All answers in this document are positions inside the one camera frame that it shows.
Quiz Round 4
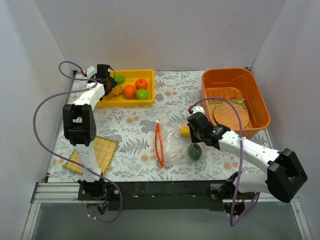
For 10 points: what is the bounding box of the green fake pepper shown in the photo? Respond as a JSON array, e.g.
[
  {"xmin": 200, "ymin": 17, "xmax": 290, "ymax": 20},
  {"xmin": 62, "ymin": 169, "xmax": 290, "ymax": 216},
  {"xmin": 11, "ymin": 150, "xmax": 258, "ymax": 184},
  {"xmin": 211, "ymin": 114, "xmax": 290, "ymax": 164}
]
[{"xmin": 114, "ymin": 74, "xmax": 125, "ymax": 85}]

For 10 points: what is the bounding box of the orange fake tangerine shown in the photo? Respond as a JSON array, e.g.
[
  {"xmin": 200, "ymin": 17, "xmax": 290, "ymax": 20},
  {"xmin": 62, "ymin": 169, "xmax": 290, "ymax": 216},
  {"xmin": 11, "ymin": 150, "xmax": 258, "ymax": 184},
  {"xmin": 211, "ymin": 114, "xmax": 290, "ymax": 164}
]
[
  {"xmin": 122, "ymin": 85, "xmax": 137, "ymax": 99},
  {"xmin": 135, "ymin": 78, "xmax": 148, "ymax": 90}
]

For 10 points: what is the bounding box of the clear zip top bag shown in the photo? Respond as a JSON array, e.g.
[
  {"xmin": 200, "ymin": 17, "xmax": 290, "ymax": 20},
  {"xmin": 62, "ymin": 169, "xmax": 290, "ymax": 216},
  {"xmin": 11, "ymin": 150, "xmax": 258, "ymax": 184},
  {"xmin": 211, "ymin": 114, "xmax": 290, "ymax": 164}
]
[{"xmin": 154, "ymin": 119, "xmax": 208, "ymax": 168}]

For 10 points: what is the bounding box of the light green fake apple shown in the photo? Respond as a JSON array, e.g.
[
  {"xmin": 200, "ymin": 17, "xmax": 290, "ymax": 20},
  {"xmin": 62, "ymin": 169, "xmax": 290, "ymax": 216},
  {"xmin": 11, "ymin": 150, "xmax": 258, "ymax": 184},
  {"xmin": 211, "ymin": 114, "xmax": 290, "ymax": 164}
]
[{"xmin": 135, "ymin": 88, "xmax": 149, "ymax": 100}]

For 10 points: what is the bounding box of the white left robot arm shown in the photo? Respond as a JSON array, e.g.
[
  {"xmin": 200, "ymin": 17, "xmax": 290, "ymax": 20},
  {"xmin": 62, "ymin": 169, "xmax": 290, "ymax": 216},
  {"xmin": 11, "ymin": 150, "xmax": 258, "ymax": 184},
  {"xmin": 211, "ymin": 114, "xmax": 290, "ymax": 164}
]
[{"xmin": 62, "ymin": 64, "xmax": 117, "ymax": 200}]

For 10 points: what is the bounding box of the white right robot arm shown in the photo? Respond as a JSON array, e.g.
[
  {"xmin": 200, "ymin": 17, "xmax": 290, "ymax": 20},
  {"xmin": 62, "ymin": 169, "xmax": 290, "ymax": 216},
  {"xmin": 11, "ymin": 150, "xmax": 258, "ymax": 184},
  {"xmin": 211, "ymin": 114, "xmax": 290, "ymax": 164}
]
[{"xmin": 187, "ymin": 112, "xmax": 308, "ymax": 203}]

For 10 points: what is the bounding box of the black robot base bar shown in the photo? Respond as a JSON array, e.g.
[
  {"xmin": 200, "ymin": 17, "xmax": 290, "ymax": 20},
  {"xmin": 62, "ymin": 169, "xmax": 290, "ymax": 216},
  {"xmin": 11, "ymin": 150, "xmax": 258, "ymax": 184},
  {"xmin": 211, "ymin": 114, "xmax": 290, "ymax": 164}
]
[{"xmin": 77, "ymin": 180, "xmax": 256, "ymax": 212}]

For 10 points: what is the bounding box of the yellow fake lemon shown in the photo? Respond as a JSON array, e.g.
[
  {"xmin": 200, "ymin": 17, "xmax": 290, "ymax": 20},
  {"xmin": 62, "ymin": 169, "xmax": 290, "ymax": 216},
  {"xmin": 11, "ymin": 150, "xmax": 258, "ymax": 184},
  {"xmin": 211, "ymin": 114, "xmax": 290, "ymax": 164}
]
[{"xmin": 180, "ymin": 124, "xmax": 190, "ymax": 137}]

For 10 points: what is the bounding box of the dark green fake avocado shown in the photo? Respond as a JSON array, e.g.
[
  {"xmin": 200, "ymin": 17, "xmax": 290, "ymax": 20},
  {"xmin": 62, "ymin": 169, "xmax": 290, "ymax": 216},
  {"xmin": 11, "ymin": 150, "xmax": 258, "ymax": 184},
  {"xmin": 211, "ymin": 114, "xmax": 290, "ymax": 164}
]
[{"xmin": 187, "ymin": 143, "xmax": 202, "ymax": 161}]

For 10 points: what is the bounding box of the round woven bamboo basket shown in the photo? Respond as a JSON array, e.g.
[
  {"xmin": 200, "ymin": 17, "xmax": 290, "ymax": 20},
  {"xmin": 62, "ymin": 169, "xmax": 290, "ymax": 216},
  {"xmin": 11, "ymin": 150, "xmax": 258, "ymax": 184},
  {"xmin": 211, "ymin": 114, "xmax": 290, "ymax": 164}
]
[{"xmin": 213, "ymin": 103, "xmax": 250, "ymax": 131}]

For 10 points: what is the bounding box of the yellow plastic tray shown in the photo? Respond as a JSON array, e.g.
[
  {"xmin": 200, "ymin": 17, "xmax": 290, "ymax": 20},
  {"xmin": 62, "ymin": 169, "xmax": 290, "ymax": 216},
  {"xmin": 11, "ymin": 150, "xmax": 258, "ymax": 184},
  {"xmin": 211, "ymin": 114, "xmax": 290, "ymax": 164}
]
[{"xmin": 96, "ymin": 69, "xmax": 155, "ymax": 108}]

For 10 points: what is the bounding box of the green bamboo mat in tub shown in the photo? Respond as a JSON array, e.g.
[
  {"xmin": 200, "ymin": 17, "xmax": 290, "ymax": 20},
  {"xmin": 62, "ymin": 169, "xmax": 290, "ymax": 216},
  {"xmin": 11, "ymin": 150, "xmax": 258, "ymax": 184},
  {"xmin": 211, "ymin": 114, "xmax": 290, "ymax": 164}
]
[{"xmin": 208, "ymin": 98, "xmax": 251, "ymax": 129}]

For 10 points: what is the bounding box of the orange plastic tub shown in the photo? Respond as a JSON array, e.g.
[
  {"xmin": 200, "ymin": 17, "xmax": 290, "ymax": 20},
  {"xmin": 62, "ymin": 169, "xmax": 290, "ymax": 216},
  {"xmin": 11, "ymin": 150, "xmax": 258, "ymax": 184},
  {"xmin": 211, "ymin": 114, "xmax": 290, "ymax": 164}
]
[{"xmin": 201, "ymin": 68, "xmax": 271, "ymax": 139}]

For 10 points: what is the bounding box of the square bamboo mat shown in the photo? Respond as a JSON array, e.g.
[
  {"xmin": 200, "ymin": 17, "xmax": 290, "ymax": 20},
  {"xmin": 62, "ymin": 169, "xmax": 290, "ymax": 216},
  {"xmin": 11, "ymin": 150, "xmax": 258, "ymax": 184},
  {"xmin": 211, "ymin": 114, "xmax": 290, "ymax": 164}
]
[{"xmin": 62, "ymin": 136, "xmax": 119, "ymax": 181}]

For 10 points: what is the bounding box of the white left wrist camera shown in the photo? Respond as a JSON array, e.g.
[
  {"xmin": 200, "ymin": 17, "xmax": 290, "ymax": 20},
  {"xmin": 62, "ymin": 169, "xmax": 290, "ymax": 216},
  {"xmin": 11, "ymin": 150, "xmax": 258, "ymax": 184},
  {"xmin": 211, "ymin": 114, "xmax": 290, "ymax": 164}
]
[{"xmin": 85, "ymin": 66, "xmax": 97, "ymax": 79}]

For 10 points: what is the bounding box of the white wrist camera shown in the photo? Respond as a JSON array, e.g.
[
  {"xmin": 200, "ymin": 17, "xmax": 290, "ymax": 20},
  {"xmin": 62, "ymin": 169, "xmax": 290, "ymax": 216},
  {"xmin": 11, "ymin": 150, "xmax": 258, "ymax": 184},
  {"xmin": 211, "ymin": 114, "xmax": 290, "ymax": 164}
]
[
  {"xmin": 85, "ymin": 66, "xmax": 97, "ymax": 79},
  {"xmin": 192, "ymin": 106, "xmax": 205, "ymax": 114}
]

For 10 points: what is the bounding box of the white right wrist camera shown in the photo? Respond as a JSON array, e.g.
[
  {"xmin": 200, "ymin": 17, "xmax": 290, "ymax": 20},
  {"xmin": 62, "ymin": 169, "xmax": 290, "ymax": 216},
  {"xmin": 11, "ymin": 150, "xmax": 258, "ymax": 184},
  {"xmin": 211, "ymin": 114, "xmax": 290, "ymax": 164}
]
[{"xmin": 192, "ymin": 106, "xmax": 205, "ymax": 114}]

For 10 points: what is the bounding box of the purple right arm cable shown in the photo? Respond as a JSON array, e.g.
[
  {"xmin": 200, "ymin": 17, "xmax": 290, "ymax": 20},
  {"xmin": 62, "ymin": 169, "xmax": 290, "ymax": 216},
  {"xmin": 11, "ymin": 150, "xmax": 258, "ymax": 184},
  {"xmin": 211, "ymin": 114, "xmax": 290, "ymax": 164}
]
[{"xmin": 188, "ymin": 96, "xmax": 261, "ymax": 227}]

